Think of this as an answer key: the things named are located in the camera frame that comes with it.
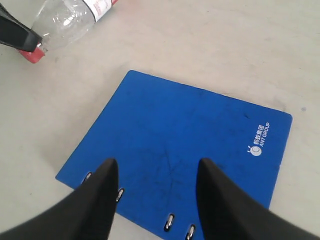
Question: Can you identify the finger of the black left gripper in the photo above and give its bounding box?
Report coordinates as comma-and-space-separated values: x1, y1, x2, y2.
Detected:
0, 4, 42, 52

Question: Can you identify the clear plastic water bottle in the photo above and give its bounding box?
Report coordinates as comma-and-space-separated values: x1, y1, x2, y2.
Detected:
19, 0, 117, 64

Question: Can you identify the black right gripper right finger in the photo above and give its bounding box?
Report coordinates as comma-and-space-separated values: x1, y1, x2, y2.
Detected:
197, 158, 319, 240

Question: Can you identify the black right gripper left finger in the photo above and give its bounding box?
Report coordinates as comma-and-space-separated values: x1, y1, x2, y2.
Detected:
0, 158, 118, 240

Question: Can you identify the blue ring binder notebook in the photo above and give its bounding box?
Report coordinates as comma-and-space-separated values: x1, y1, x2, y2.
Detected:
56, 70, 293, 240

